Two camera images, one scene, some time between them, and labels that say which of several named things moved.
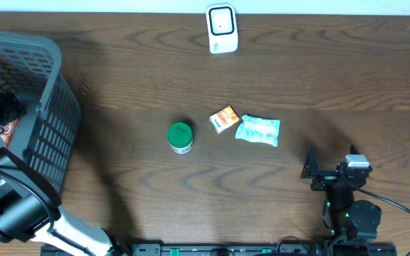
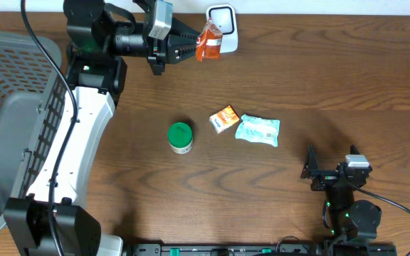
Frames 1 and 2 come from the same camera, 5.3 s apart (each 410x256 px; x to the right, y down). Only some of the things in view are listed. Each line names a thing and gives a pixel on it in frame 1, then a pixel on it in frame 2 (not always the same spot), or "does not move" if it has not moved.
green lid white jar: (180, 137) does not move
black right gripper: (312, 170) does not move
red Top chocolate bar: (8, 129) → (208, 45)
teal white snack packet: (260, 130) does not move
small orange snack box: (224, 119) does not move
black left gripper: (4, 107) → (157, 50)
